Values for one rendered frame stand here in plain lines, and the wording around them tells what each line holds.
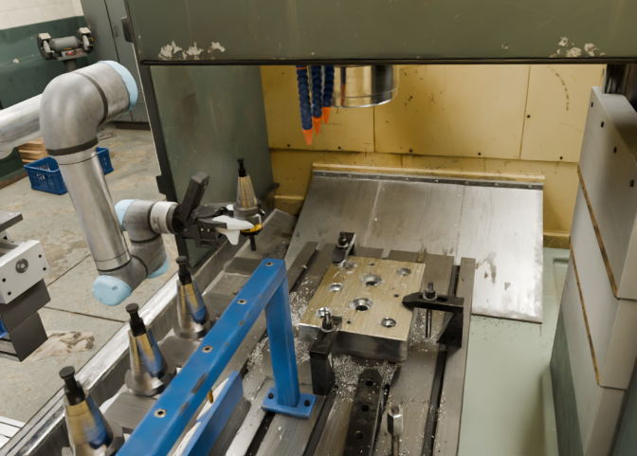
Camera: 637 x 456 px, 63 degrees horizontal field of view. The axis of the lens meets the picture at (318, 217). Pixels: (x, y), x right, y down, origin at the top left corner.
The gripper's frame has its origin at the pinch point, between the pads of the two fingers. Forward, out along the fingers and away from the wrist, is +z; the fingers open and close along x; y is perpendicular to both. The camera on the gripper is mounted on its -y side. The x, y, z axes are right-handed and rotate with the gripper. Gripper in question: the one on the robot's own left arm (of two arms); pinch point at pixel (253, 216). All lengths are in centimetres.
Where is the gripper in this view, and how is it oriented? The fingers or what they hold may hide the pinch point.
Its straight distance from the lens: 114.8
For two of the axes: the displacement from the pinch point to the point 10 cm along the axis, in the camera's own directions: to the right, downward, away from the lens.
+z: 9.5, 0.7, -3.1
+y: 0.8, 8.9, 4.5
